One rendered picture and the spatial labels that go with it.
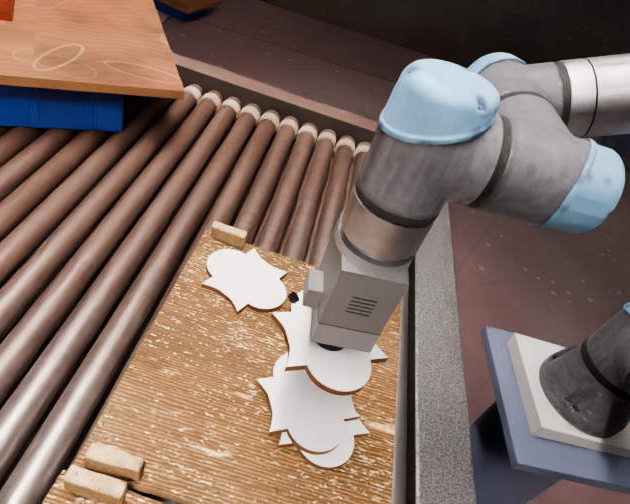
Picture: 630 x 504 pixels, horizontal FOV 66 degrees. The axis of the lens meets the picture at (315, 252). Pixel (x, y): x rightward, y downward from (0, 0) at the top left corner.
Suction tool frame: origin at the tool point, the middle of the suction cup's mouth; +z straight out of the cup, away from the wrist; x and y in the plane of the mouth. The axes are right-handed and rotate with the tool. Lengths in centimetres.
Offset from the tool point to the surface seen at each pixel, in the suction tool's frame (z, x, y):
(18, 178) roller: 15, -50, -33
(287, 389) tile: 10.7, -2.1, 0.2
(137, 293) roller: 14.2, -24.6, -13.2
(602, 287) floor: 107, 191, -161
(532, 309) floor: 107, 137, -130
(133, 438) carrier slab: 12.6, -18.6, 8.5
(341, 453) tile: 11.7, 5.3, 6.9
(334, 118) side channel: 11, 4, -78
